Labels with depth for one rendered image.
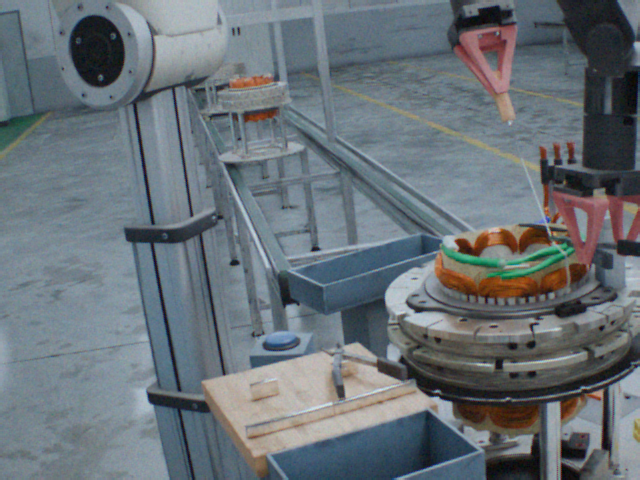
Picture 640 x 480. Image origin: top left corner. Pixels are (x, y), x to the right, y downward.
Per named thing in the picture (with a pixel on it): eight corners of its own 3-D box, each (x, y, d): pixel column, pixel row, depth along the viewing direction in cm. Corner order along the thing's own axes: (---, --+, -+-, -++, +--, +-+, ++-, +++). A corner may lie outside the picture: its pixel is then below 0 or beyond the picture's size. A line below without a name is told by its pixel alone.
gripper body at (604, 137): (662, 185, 89) (665, 115, 88) (595, 193, 85) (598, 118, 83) (618, 176, 95) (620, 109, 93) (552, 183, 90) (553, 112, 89)
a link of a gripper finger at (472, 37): (519, 98, 106) (499, 27, 107) (533, 83, 99) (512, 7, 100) (466, 108, 106) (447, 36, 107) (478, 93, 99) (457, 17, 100)
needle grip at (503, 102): (518, 117, 102) (502, 69, 102) (508, 119, 101) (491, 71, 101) (509, 121, 103) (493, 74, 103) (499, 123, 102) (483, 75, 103)
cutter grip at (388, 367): (408, 379, 88) (407, 365, 88) (402, 382, 88) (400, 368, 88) (382, 369, 92) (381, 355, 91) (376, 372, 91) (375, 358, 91)
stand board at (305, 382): (440, 424, 86) (438, 403, 85) (257, 479, 80) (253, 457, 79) (360, 360, 104) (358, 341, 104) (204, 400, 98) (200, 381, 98)
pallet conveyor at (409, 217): (501, 478, 261) (489, 230, 240) (302, 522, 252) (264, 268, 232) (231, 117, 1193) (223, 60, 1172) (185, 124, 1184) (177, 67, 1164)
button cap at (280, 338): (299, 335, 116) (298, 328, 116) (293, 348, 112) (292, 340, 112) (269, 337, 117) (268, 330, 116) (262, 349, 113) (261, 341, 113)
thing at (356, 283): (434, 390, 153) (421, 232, 145) (472, 409, 143) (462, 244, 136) (310, 437, 141) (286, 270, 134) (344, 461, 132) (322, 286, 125)
